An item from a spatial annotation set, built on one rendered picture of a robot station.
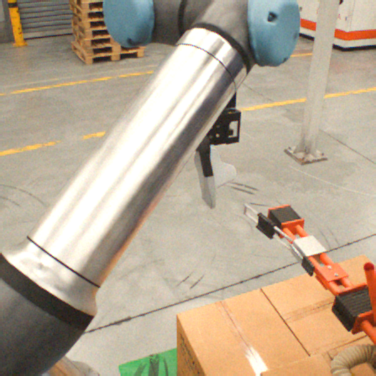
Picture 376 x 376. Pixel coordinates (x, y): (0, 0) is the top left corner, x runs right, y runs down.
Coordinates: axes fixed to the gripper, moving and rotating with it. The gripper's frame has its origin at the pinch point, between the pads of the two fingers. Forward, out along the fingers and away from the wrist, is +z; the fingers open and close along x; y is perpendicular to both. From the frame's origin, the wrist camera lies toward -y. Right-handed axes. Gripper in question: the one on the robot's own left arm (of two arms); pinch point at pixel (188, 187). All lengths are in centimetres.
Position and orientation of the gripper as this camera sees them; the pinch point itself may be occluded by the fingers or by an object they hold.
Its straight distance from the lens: 71.0
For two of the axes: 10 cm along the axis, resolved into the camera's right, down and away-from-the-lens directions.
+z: 0.0, 8.4, 5.4
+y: 9.2, -2.2, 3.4
